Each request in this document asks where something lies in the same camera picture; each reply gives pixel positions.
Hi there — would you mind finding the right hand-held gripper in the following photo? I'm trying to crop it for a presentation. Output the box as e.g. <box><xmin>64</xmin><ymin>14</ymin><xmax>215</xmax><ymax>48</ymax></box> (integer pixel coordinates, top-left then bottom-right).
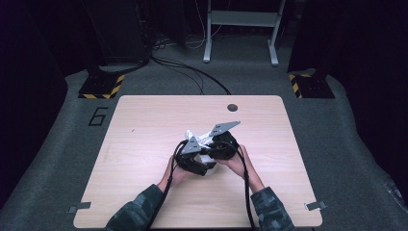
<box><xmin>209</xmin><ymin>120</ymin><xmax>242</xmax><ymax>161</ymax></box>

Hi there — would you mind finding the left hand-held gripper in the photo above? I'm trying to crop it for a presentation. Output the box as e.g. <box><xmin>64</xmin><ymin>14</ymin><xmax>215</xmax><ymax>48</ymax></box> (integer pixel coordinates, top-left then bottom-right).
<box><xmin>174</xmin><ymin>136</ymin><xmax>217</xmax><ymax>177</ymax></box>

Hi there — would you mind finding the person's left hand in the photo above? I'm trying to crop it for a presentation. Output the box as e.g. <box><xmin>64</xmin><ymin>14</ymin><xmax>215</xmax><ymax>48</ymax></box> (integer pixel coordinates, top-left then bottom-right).
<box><xmin>157</xmin><ymin>156</ymin><xmax>193</xmax><ymax>193</ymax></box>

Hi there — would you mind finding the person's right hand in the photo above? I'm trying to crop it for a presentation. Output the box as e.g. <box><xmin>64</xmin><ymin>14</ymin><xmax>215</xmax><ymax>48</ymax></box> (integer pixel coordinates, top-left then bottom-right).
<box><xmin>220</xmin><ymin>144</ymin><xmax>266</xmax><ymax>194</ymax></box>

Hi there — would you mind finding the black hazard-striped stand base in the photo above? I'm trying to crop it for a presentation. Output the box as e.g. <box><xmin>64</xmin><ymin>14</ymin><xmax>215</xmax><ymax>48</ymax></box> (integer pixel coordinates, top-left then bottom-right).
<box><xmin>77</xmin><ymin>72</ymin><xmax>125</xmax><ymax>100</ymax></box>
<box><xmin>288</xmin><ymin>72</ymin><xmax>336</xmax><ymax>99</ymax></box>

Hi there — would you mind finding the grey tape strip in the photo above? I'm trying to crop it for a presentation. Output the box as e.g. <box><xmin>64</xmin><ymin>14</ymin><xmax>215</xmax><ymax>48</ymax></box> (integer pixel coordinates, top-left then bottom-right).
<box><xmin>66</xmin><ymin>201</ymin><xmax>92</xmax><ymax>215</ymax></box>
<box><xmin>304</xmin><ymin>200</ymin><xmax>328</xmax><ymax>212</ymax></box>

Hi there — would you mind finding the black cabinet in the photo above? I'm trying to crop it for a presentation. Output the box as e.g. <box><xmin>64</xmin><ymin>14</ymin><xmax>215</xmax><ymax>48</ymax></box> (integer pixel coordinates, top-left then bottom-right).
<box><xmin>86</xmin><ymin>0</ymin><xmax>152</xmax><ymax>65</ymax></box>

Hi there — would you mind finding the dark curtain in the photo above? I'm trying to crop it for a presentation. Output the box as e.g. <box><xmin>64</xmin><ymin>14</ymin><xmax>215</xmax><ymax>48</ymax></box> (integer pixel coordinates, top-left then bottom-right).
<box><xmin>0</xmin><ymin>0</ymin><xmax>94</xmax><ymax>206</ymax></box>
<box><xmin>287</xmin><ymin>0</ymin><xmax>408</xmax><ymax>206</ymax></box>

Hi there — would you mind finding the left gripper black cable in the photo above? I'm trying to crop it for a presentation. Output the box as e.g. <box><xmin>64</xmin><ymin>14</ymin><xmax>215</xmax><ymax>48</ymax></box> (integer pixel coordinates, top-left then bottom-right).
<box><xmin>145</xmin><ymin>139</ymin><xmax>191</xmax><ymax>231</ymax></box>

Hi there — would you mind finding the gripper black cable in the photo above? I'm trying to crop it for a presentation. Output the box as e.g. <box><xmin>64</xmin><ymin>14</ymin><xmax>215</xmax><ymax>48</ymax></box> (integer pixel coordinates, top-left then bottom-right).
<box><xmin>145</xmin><ymin>139</ymin><xmax>191</xmax><ymax>231</ymax></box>
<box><xmin>220</xmin><ymin>141</ymin><xmax>256</xmax><ymax>231</ymax></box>

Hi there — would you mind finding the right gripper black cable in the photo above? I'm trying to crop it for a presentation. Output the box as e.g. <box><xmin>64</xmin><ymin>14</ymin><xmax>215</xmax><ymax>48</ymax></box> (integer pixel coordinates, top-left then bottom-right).
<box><xmin>220</xmin><ymin>141</ymin><xmax>256</xmax><ymax>231</ymax></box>

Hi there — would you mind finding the black floor cable bundle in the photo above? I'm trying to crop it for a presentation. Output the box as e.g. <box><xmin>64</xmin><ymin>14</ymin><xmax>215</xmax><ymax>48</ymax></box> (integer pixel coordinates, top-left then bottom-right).
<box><xmin>150</xmin><ymin>55</ymin><xmax>232</xmax><ymax>96</ymax></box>

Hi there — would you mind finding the white floor cable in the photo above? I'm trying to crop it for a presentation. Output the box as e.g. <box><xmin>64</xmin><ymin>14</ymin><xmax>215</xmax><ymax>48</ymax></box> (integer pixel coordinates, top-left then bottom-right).
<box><xmin>185</xmin><ymin>0</ymin><xmax>223</xmax><ymax>50</ymax></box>

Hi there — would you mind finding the white metal stand frame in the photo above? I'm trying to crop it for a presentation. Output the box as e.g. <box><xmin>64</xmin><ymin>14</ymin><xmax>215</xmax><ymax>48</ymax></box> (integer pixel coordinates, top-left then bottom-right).
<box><xmin>202</xmin><ymin>0</ymin><xmax>288</xmax><ymax>67</ymax></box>

